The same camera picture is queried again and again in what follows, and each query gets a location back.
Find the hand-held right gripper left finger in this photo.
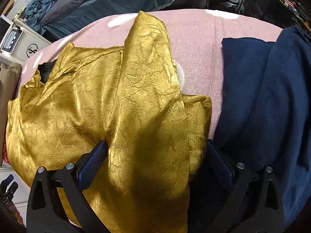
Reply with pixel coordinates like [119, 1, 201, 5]
[27, 141, 107, 233]

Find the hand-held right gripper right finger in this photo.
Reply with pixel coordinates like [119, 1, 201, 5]
[206, 139, 284, 233]

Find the golden satin jacket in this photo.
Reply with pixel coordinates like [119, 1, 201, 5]
[5, 11, 213, 233]

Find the red patterned cloth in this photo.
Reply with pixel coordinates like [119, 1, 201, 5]
[2, 137, 11, 167]

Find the navy blue cloth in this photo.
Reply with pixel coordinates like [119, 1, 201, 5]
[188, 25, 311, 232]

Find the brown cloth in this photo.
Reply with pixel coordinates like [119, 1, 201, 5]
[0, 62, 23, 129]

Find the pink polka dot blanket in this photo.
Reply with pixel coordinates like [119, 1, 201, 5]
[15, 9, 292, 226]

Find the white safe cabinet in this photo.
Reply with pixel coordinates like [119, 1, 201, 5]
[0, 17, 52, 62]

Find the grey blanket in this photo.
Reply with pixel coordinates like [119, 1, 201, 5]
[41, 0, 123, 26]

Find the dark teal quilt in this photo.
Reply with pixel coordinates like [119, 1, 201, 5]
[46, 0, 196, 43]

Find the crumpled blue cloth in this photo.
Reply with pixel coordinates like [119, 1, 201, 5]
[25, 0, 64, 34]

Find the dark storage shelf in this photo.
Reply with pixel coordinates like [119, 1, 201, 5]
[239, 0, 311, 36]

